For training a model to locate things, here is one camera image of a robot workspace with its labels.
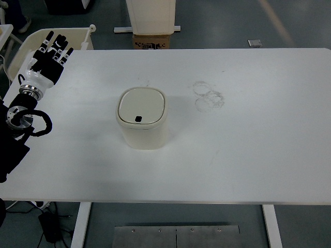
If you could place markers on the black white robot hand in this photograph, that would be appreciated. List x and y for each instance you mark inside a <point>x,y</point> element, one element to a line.
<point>46,66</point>

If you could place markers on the black power adapter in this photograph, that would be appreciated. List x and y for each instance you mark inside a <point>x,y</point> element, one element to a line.
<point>50,226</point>

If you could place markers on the cardboard box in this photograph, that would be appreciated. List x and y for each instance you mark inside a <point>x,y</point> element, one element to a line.
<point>151,42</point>

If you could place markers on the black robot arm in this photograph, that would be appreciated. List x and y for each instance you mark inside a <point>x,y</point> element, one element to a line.
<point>16,127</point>

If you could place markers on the white table leg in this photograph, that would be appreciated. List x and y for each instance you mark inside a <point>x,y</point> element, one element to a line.
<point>272,227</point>
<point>81,225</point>

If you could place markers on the grey metal floor bar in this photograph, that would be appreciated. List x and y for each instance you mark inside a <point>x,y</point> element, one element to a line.
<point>177,28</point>

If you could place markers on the small grey floor plate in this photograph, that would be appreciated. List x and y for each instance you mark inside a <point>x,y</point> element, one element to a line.
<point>254,43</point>

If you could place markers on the right white table leg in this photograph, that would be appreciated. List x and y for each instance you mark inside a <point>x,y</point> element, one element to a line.
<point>272,227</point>

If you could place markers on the person's shoe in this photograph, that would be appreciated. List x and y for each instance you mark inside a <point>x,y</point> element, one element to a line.
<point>23,27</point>

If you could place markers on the cream trash can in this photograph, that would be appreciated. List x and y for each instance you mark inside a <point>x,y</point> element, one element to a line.
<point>142,113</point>

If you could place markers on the left white table leg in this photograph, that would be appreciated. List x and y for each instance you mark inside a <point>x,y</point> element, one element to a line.
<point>81,225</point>

